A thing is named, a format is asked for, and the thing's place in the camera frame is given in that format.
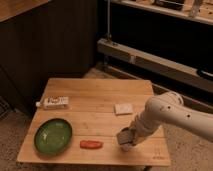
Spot white tube with label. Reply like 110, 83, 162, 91
36, 96, 69, 109

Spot green bowl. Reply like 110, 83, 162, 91
34, 118, 73, 156

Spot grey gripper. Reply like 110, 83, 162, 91
116, 129, 134, 145

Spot wooden table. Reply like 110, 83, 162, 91
17, 78, 170, 166

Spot red chili pepper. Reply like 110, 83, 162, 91
80, 140, 103, 149

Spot metal shelf rail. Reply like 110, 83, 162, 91
97, 39, 213, 93

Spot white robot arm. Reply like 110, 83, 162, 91
117, 91, 213, 150

